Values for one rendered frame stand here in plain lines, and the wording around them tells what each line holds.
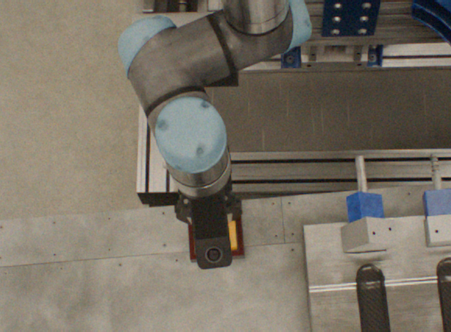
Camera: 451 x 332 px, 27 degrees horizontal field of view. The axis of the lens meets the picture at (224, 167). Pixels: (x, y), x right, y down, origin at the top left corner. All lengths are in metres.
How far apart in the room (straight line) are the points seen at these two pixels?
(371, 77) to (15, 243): 0.98
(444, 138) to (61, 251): 0.98
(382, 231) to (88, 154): 1.18
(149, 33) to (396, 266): 0.47
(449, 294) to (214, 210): 0.35
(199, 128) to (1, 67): 1.49
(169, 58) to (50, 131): 1.31
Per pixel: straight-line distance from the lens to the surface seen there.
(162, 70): 1.08
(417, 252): 1.32
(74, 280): 1.43
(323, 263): 1.31
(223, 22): 1.10
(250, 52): 1.10
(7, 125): 2.41
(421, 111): 2.12
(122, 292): 1.41
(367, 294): 1.31
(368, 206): 1.30
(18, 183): 2.35
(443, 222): 1.31
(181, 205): 1.24
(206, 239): 1.21
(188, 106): 1.04
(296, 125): 2.09
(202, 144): 1.02
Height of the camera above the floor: 2.17
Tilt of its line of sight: 72 degrees down
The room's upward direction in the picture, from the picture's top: 11 degrees counter-clockwise
